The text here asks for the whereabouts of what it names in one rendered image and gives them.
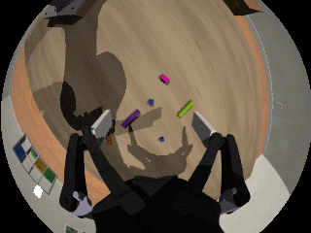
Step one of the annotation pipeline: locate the orange rod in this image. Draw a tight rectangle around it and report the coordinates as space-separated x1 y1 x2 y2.
106 132 112 146

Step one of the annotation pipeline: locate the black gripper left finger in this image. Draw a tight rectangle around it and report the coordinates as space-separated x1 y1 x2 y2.
59 110 147 219

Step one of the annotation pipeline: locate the lime green rod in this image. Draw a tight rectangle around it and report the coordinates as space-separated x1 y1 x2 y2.
178 100 194 117

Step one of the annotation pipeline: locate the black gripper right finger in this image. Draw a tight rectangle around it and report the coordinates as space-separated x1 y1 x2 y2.
170 111 251 216

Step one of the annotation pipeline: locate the purple rod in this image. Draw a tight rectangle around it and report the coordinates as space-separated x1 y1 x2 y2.
121 109 140 127

